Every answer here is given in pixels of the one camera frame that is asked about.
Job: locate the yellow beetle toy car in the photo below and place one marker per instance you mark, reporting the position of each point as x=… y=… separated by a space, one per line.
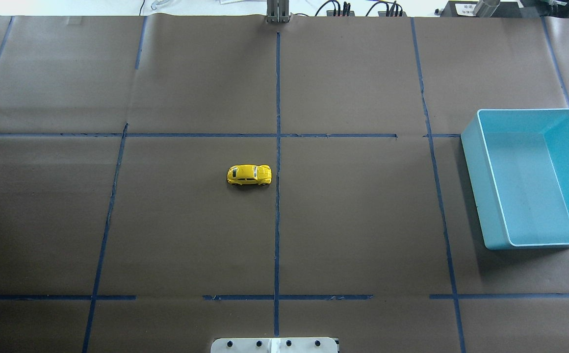
x=248 y=174

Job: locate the black power strip left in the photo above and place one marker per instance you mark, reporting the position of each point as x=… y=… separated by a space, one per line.
x=340 y=9

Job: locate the black power strip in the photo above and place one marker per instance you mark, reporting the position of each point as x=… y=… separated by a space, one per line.
x=340 y=9
x=392 y=9

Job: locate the brown paper table cover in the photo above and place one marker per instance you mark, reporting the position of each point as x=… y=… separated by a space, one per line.
x=119 y=232

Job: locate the black power strip right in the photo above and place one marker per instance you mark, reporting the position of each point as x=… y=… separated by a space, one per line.
x=392 y=9

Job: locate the black box with label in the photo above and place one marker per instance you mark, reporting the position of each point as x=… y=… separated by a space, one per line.
x=464 y=9

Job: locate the light blue plastic bin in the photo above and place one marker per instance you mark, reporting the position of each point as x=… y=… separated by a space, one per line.
x=518 y=164

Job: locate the silver metal cylinder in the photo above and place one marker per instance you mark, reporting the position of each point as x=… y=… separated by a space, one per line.
x=486 y=8

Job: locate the aluminium frame post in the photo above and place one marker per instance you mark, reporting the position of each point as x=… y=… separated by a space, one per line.
x=277 y=11

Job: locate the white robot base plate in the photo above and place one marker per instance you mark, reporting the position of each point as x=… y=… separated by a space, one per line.
x=276 y=345

